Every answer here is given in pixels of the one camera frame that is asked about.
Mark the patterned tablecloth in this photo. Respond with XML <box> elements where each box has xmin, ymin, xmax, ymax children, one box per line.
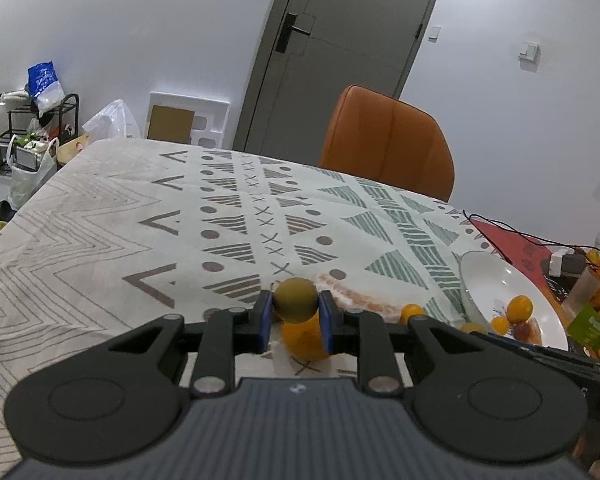
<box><xmin>0</xmin><ymin>140</ymin><xmax>490</xmax><ymax>475</ymax></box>

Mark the small white wall plate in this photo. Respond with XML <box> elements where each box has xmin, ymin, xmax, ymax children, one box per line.
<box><xmin>427</xmin><ymin>25</ymin><xmax>442</xmax><ymax>42</ymax></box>

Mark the grey door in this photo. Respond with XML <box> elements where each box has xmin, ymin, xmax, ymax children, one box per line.
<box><xmin>233</xmin><ymin>0</ymin><xmax>436</xmax><ymax>165</ymax></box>

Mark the clear plastic cup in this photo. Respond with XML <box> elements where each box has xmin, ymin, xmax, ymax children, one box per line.
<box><xmin>562</xmin><ymin>266</ymin><xmax>600</xmax><ymax>318</ymax></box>

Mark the black cable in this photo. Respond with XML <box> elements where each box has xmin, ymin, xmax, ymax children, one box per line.
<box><xmin>462</xmin><ymin>209</ymin><xmax>600</xmax><ymax>271</ymax></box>

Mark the orange chair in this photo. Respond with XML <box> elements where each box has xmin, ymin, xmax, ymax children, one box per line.
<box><xmin>318</xmin><ymin>86</ymin><xmax>455</xmax><ymax>202</ymax></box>

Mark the white plastic bag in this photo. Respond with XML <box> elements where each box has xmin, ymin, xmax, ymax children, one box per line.
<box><xmin>82</xmin><ymin>100</ymin><xmax>140</xmax><ymax>141</ymax></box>

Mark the green snack packet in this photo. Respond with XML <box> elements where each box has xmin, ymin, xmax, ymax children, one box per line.
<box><xmin>567</xmin><ymin>304</ymin><xmax>600</xmax><ymax>351</ymax></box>

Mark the blue plastic bag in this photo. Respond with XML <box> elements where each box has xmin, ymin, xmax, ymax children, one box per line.
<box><xmin>28</xmin><ymin>62</ymin><xmax>66</xmax><ymax>114</ymax></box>

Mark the kumquat in plate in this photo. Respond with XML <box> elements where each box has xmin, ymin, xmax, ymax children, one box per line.
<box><xmin>506</xmin><ymin>295</ymin><xmax>533</xmax><ymax>324</ymax></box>

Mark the white power adapter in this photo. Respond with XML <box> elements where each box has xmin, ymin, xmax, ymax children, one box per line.
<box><xmin>548</xmin><ymin>247</ymin><xmax>573</xmax><ymax>278</ymax></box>

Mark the white shopping bag on floor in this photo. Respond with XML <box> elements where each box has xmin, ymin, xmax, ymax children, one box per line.
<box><xmin>7</xmin><ymin>138</ymin><xmax>59</xmax><ymax>209</ymax></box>

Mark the green yellow plum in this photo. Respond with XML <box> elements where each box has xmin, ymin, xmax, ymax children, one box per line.
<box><xmin>273</xmin><ymin>278</ymin><xmax>318</xmax><ymax>324</ymax></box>

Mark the white light switch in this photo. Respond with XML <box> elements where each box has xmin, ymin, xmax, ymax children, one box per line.
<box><xmin>518</xmin><ymin>41</ymin><xmax>540</xmax><ymax>64</ymax></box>

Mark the red table mat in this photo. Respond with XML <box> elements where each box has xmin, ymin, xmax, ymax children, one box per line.
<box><xmin>470</xmin><ymin>218</ymin><xmax>576</xmax><ymax>306</ymax></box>

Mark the small orange mandarin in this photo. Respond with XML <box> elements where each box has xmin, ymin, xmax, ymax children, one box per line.
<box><xmin>490</xmin><ymin>315</ymin><xmax>510</xmax><ymax>336</ymax></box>

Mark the peeled pomelo segment in plate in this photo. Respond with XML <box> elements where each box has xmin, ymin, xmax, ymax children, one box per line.
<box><xmin>513</xmin><ymin>318</ymin><xmax>543</xmax><ymax>346</ymax></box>

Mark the white round plate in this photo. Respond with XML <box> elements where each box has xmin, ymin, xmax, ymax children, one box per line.
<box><xmin>460</xmin><ymin>252</ymin><xmax>569</xmax><ymax>350</ymax></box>

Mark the white foam packaging board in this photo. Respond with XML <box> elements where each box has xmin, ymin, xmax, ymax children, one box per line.
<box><xmin>145</xmin><ymin>91</ymin><xmax>230</xmax><ymax>148</ymax></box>

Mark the black shoe rack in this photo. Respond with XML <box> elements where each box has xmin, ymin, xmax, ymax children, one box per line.
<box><xmin>0</xmin><ymin>91</ymin><xmax>81</xmax><ymax>158</ymax></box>

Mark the black slipper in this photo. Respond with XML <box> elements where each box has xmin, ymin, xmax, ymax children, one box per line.
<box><xmin>0</xmin><ymin>200</ymin><xmax>16</xmax><ymax>222</ymax></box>

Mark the black door handle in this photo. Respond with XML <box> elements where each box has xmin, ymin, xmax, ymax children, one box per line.
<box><xmin>275</xmin><ymin>12</ymin><xmax>311</xmax><ymax>53</ymax></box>

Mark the kumquat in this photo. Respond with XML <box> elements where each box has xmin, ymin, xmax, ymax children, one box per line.
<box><xmin>399</xmin><ymin>304</ymin><xmax>427</xmax><ymax>325</ymax></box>
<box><xmin>506</xmin><ymin>295</ymin><xmax>533</xmax><ymax>324</ymax></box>

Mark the large orange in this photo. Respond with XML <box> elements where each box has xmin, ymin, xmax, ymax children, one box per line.
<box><xmin>282</xmin><ymin>315</ymin><xmax>329</xmax><ymax>362</ymax></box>

